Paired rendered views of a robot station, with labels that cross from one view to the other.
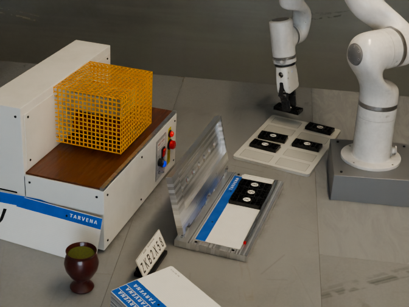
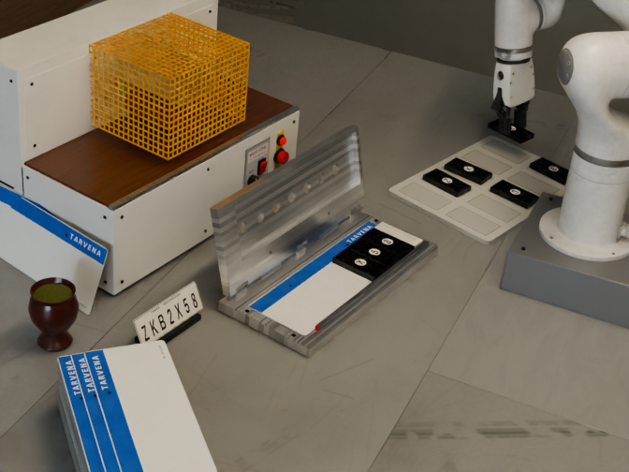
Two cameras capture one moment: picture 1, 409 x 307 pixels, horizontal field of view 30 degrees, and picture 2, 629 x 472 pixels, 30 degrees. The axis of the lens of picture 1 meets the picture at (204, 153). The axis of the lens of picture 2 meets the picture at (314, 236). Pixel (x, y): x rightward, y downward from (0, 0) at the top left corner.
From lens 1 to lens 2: 59 cm
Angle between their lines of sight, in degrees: 15
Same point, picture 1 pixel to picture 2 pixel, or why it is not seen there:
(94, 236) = (94, 272)
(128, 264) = not seen: hidden behind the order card
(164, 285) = (135, 367)
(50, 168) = (61, 163)
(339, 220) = (493, 323)
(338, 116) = not seen: hidden behind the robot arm
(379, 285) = (491, 439)
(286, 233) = (397, 327)
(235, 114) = (433, 125)
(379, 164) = (592, 248)
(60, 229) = (56, 253)
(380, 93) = (601, 136)
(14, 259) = not seen: outside the picture
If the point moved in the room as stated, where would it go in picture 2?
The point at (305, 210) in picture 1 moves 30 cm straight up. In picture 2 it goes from (449, 297) to (475, 161)
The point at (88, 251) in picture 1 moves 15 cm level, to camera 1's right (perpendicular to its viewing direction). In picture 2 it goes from (65, 294) to (145, 317)
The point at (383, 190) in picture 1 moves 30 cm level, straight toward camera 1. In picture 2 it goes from (582, 292) to (513, 370)
